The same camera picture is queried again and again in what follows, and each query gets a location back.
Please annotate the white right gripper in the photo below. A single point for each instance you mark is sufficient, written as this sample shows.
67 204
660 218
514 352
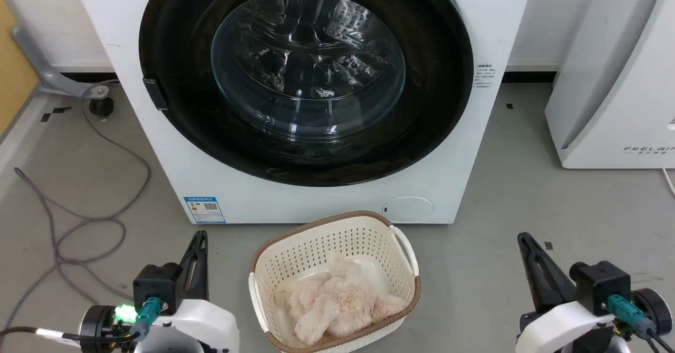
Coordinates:
559 326

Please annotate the black round floor foot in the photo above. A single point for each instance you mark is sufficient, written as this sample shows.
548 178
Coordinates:
100 106

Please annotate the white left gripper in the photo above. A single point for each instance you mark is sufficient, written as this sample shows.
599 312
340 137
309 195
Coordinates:
200 326

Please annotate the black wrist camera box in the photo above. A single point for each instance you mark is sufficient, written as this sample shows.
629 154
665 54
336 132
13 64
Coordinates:
155 284
604 284

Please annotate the yellow wooden panel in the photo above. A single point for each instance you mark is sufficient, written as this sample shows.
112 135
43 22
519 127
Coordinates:
13 73

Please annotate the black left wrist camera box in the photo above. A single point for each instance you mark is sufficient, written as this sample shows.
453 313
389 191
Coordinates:
155 284

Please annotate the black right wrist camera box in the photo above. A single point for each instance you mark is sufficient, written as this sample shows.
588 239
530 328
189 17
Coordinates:
604 284

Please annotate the white front-load washing machine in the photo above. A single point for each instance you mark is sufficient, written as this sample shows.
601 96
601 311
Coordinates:
158 173

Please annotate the black round glass washer door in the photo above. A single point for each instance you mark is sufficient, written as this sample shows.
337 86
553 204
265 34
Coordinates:
174 52

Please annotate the grey caster leg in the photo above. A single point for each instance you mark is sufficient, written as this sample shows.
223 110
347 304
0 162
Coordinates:
47 76

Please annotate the blue energy label sticker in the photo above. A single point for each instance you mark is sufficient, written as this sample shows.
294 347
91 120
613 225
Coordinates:
204 209

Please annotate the white air purifier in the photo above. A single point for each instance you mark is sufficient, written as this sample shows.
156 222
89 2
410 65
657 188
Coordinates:
622 105

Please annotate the cream perforated laundry basket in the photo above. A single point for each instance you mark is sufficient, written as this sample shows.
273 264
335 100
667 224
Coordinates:
316 242

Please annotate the beige fluffy cloth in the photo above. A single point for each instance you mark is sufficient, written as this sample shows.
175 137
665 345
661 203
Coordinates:
337 300

